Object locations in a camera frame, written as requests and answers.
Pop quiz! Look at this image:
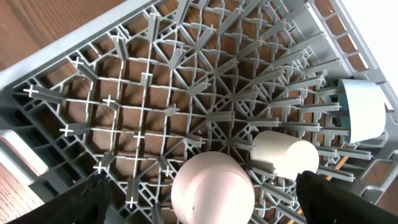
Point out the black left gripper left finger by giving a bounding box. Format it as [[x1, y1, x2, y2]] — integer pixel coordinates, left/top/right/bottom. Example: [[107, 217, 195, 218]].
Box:
[[9, 174, 111, 224]]

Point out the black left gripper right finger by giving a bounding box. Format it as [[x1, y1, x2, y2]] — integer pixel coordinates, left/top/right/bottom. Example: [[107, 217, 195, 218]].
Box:
[[296, 170, 397, 224]]

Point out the cream plastic cup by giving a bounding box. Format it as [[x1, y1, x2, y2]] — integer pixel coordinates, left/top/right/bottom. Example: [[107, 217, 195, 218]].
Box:
[[250, 131, 320, 180]]

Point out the light blue bowl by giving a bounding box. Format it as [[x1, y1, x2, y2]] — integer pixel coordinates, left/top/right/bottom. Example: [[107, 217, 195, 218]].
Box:
[[338, 79, 386, 143]]

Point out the pink bowl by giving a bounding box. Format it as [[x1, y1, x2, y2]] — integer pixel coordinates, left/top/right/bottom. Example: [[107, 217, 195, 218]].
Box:
[[171, 151, 255, 224]]

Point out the gray dish rack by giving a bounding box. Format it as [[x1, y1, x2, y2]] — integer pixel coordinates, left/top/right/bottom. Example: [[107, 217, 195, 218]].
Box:
[[1, 0, 397, 223]]

